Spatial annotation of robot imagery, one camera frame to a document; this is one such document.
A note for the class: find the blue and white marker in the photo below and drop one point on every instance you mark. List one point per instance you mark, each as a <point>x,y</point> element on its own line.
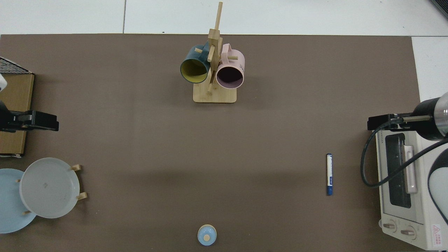
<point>329,175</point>

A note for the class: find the wooden plate rack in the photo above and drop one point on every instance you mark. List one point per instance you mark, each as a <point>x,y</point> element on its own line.
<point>77,167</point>

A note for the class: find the grey plate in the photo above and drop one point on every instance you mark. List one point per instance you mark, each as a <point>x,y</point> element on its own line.
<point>49,189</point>

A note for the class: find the pale toaster oven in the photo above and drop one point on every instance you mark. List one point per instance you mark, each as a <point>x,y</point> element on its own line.
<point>397,196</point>

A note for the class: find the light blue plate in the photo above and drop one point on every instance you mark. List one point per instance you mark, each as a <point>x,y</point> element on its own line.
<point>8,203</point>

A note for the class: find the dark equipment edge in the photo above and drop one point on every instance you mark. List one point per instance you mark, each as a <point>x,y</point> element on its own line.
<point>443,4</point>

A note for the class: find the dark teal cup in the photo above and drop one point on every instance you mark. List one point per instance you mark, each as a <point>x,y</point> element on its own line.
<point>194,71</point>

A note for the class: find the wooden cup stand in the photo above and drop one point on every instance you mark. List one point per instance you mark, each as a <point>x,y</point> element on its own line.
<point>215,96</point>

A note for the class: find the brown table cloth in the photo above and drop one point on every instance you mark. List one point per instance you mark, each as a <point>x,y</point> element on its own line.
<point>224,147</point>

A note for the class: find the pink cup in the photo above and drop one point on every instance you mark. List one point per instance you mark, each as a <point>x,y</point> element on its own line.
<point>238,60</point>

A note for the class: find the small blue round thing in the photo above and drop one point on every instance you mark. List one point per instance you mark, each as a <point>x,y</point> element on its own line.
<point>206,232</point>

